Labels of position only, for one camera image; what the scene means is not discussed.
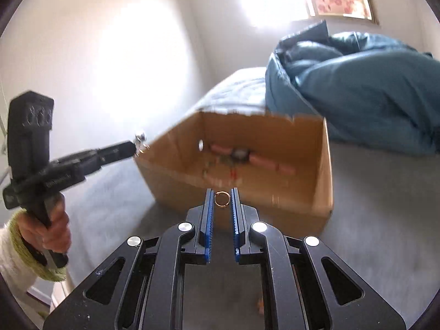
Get person's left hand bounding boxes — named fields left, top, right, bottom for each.
left=17, top=195, right=73, bottom=253

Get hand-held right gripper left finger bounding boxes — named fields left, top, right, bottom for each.
left=43, top=188, right=215, bottom=330

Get small green jewelry piece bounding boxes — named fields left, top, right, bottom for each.
left=201, top=158, right=224, bottom=178

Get silver jewelry piece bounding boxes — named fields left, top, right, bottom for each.
left=133, top=130, right=150, bottom=155

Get person's left forearm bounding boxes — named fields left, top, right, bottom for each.
left=0, top=210, right=68, bottom=305

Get pink strap digital watch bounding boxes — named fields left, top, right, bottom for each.
left=210, top=143, right=297, bottom=176

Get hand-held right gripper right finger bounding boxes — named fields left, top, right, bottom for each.
left=231, top=187, right=406, bottom=330

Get blue duvet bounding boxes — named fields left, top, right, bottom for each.
left=265, top=21, right=440, bottom=155

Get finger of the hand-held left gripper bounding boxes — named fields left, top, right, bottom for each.
left=98, top=140, right=139, bottom=164

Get brown cardboard box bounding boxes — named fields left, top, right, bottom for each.
left=133, top=110, right=335, bottom=229

